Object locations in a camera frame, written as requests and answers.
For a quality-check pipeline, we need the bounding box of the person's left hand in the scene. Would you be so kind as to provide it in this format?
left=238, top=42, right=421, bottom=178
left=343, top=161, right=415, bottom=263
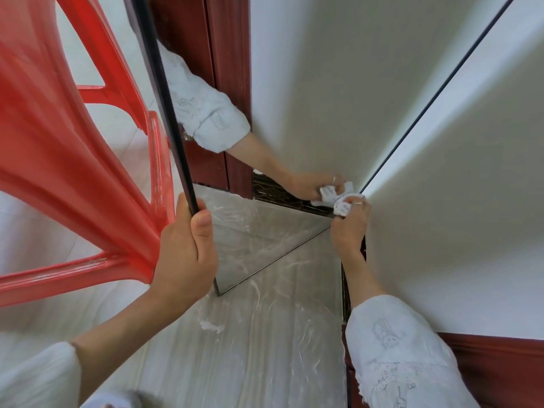
left=148, top=192, right=220, bottom=313

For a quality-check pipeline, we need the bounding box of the person's right hand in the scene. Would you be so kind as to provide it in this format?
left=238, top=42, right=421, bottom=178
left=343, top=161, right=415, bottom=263
left=330, top=195, right=373, bottom=263

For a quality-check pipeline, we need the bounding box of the white wiping cloth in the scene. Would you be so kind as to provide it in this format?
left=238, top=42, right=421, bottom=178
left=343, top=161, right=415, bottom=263
left=333, top=193, right=366, bottom=217

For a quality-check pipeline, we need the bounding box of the black-framed mirror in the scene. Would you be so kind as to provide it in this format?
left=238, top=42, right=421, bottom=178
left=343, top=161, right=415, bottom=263
left=122, top=0, right=519, bottom=297

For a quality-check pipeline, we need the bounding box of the person's right forearm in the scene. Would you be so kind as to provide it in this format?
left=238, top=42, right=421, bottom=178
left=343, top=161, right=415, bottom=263
left=339, top=250, right=481, bottom=408

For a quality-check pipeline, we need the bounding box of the person's left forearm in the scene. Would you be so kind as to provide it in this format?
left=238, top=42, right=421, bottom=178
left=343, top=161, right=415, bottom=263
left=0, top=288, right=192, bottom=408

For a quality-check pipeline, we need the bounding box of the dark marble skirting board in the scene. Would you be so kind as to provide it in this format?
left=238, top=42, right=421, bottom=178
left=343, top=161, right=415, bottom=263
left=341, top=235, right=367, bottom=324

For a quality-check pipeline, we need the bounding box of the white printed slipper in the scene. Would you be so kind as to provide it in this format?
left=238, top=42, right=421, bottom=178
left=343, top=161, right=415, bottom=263
left=80, top=389, right=143, bottom=408

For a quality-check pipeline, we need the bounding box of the red floral plastic stool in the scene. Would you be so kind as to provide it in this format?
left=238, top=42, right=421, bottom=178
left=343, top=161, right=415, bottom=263
left=0, top=0, right=176, bottom=309

